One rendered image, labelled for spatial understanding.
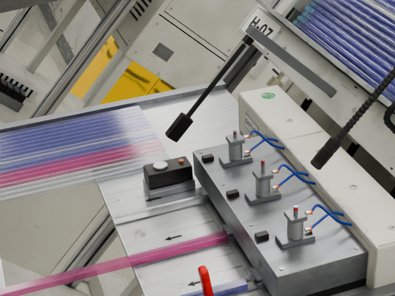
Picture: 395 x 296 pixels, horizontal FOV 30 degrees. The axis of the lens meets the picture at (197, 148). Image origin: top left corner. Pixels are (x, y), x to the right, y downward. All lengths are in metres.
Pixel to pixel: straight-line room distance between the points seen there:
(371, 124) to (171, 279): 0.39
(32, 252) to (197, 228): 1.51
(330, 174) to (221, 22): 1.31
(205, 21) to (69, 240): 0.89
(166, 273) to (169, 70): 1.37
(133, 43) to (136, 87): 2.01
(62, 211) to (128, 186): 1.29
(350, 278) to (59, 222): 1.65
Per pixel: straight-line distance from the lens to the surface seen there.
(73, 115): 1.48
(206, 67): 2.42
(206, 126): 1.42
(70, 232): 2.59
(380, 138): 1.14
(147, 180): 1.21
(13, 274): 1.64
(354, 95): 1.22
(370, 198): 1.09
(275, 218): 1.07
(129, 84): 4.29
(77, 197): 2.52
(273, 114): 1.29
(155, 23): 2.30
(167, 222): 1.17
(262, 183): 1.08
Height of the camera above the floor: 1.38
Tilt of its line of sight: 12 degrees down
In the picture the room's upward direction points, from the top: 39 degrees clockwise
